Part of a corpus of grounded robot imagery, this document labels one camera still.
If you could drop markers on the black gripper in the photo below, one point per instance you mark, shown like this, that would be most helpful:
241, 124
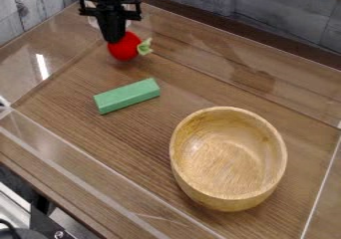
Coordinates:
128, 9

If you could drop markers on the red plush fruit green stem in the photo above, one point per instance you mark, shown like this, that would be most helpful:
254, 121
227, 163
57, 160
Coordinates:
130, 47

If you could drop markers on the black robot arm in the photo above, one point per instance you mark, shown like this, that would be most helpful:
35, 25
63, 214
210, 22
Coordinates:
112, 13

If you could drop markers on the green rectangular block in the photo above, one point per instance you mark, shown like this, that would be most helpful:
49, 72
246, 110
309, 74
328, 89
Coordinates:
126, 95

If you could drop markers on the light wooden bowl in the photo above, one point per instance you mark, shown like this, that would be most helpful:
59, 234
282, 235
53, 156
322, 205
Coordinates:
227, 158

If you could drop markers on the clear acrylic tray enclosure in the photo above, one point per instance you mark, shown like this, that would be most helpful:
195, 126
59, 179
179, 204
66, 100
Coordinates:
102, 165

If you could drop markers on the black bracket bottom left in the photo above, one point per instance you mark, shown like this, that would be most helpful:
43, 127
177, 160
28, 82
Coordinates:
45, 226

